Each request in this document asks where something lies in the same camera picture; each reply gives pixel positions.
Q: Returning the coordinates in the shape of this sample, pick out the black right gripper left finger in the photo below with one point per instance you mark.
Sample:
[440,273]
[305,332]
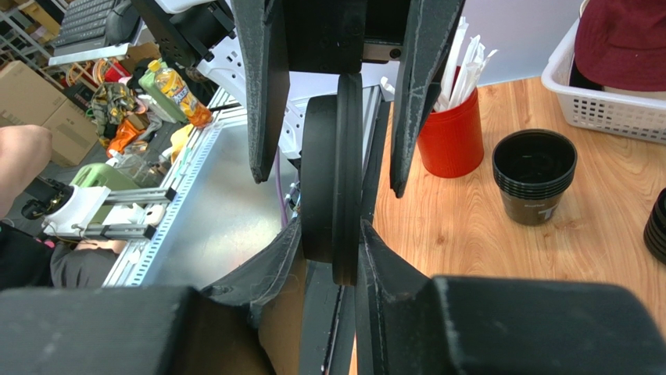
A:
[247,322]

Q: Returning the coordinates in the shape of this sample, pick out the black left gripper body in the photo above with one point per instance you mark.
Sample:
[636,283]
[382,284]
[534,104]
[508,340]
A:
[336,37]

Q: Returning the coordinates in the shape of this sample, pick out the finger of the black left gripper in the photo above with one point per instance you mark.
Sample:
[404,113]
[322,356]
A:
[430,28]
[261,32]

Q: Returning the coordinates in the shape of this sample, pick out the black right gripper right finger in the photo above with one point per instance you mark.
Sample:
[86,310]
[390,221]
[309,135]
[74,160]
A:
[408,323]

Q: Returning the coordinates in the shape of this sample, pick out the black cup lid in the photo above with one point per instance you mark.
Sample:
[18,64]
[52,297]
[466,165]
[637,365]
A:
[331,178]

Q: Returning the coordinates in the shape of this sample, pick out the stack of black cups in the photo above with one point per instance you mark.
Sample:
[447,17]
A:
[532,169]

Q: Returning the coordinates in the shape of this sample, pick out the orange drink bottle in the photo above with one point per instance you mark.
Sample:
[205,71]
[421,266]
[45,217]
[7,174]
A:
[172,85]

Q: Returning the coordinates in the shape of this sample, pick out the red cup with straws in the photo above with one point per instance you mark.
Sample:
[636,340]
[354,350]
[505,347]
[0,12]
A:
[450,142]

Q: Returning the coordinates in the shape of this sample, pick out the dark red bucket hat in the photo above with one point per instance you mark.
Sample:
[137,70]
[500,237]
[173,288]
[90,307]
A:
[621,44]

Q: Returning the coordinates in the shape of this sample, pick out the white metal fixture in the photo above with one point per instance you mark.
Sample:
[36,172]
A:
[77,213]

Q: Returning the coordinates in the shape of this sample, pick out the white plastic basket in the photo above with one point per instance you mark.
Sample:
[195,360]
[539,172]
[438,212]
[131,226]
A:
[586,105]

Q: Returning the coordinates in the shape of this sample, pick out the beige hat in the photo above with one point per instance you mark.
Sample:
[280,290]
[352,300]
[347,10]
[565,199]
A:
[658,95]

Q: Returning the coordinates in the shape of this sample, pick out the cardboard boxes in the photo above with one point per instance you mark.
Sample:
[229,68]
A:
[27,98]

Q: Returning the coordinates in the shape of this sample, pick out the person's knee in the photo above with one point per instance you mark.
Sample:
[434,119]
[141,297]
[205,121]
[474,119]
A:
[25,152]

